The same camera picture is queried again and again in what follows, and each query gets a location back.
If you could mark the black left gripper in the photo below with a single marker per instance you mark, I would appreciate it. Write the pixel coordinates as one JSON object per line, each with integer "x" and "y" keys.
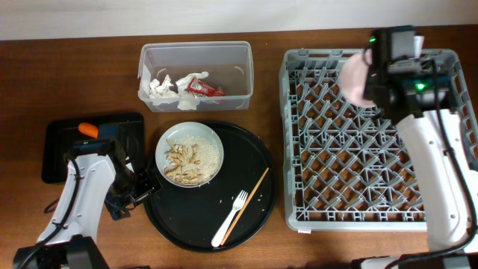
{"x": 115, "y": 205}

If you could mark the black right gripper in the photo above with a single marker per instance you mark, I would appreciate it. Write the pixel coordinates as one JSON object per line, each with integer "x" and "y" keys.
{"x": 370, "y": 78}

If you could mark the pink bowl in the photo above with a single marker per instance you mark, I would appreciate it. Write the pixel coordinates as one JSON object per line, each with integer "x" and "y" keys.
{"x": 353, "y": 77}

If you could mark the orange carrot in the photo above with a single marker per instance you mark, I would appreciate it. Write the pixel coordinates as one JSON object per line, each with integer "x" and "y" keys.
{"x": 88, "y": 129}

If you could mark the white napkin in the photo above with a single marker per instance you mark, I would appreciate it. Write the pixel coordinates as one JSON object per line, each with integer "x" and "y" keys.
{"x": 162, "y": 90}

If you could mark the red snack wrapper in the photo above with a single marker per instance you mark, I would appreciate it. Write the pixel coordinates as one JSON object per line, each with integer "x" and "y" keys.
{"x": 199, "y": 87}

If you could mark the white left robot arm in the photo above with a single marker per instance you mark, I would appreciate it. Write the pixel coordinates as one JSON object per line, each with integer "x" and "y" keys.
{"x": 100, "y": 174}

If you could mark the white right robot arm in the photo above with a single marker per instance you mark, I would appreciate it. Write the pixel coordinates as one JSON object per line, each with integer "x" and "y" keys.
{"x": 447, "y": 182}

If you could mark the grey dishwasher rack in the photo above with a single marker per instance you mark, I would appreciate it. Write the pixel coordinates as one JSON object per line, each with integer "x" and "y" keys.
{"x": 345, "y": 169}

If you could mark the clear plastic waste bin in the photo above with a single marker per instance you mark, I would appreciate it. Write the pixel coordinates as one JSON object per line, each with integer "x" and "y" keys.
{"x": 229, "y": 64}

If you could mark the grey plate with food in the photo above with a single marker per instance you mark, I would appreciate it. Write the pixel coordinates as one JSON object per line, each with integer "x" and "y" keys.
{"x": 189, "y": 155}

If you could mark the round black serving tray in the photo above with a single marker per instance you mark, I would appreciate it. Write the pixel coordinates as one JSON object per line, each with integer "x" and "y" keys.
{"x": 189, "y": 217}

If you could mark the black rectangular tray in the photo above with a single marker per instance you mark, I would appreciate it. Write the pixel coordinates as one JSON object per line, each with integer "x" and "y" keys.
{"x": 62, "y": 134}

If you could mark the white plastic fork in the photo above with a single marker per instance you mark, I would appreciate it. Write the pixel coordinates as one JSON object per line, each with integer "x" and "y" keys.
{"x": 236, "y": 207}

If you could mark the wooden chopstick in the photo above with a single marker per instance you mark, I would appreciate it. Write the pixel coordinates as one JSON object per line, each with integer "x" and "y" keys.
{"x": 245, "y": 204}

